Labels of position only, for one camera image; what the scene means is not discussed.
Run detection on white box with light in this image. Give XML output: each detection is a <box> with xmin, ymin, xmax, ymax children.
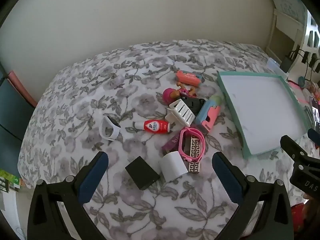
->
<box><xmin>267</xmin><ymin>57</ymin><xmax>288</xmax><ymax>73</ymax></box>

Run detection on pink watch band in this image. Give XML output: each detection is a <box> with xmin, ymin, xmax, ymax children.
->
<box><xmin>178</xmin><ymin>127</ymin><xmax>206</xmax><ymax>162</ymax></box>

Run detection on small coral puzzle toy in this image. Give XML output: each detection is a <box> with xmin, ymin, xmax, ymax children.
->
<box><xmin>175</xmin><ymin>70</ymin><xmax>202</xmax><ymax>87</ymax></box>

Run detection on pink board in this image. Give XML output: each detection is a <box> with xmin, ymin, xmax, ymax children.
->
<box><xmin>7</xmin><ymin>71</ymin><xmax>38</xmax><ymax>108</ymax></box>

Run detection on teal rimmed white tray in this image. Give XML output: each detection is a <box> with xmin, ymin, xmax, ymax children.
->
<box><xmin>216</xmin><ymin>70</ymin><xmax>310</xmax><ymax>159</ymax></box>

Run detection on white charger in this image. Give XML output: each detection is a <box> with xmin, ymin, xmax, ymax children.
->
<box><xmin>159</xmin><ymin>151</ymin><xmax>188</xmax><ymax>182</ymax></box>

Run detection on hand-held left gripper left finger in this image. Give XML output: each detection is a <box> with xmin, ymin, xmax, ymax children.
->
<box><xmin>27</xmin><ymin>151</ymin><xmax>109</xmax><ymax>240</ymax></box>

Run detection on green printed papers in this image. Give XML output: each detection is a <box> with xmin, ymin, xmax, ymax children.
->
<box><xmin>0</xmin><ymin>169</ymin><xmax>21</xmax><ymax>193</ymax></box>

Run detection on pink hooded toy doll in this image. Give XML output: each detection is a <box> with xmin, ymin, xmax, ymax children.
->
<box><xmin>162</xmin><ymin>81</ymin><xmax>198</xmax><ymax>103</ymax></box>

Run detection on black charger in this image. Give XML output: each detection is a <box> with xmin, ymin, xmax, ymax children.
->
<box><xmin>125</xmin><ymin>156</ymin><xmax>161</xmax><ymax>191</ymax></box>

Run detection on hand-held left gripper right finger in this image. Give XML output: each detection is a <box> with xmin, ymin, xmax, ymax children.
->
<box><xmin>212</xmin><ymin>152</ymin><xmax>294</xmax><ymax>240</ymax></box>

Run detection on white toy chair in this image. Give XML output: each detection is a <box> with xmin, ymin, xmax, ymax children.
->
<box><xmin>164</xmin><ymin>99</ymin><xmax>196</xmax><ymax>127</ymax></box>

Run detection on purple packet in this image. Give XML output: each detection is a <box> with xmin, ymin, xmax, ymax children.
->
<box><xmin>161</xmin><ymin>135</ymin><xmax>183</xmax><ymax>155</ymax></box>

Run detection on coral blue green puzzle toy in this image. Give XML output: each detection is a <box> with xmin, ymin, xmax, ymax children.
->
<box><xmin>195</xmin><ymin>95</ymin><xmax>222</xmax><ymax>133</ymax></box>

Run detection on white shelf unit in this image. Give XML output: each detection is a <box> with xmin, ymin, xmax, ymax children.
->
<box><xmin>265</xmin><ymin>0</ymin><xmax>320</xmax><ymax>63</ymax></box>

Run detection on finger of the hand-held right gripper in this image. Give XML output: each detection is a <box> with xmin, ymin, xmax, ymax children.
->
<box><xmin>280</xmin><ymin>135</ymin><xmax>308</xmax><ymax>166</ymax></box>
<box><xmin>307</xmin><ymin>128</ymin><xmax>320</xmax><ymax>146</ymax></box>

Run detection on white wrist band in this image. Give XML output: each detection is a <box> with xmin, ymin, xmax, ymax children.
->
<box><xmin>99</xmin><ymin>116</ymin><xmax>122</xmax><ymax>140</ymax></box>

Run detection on small red white bottle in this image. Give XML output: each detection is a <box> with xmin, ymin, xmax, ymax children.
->
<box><xmin>134</xmin><ymin>120</ymin><xmax>171</xmax><ymax>134</ymax></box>

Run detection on black power adapter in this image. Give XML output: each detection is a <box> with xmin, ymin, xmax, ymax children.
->
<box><xmin>280</xmin><ymin>51</ymin><xmax>297</xmax><ymax>72</ymax></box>

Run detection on grey floral blanket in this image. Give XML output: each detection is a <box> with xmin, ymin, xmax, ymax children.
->
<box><xmin>19</xmin><ymin>39</ymin><xmax>320</xmax><ymax>240</ymax></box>

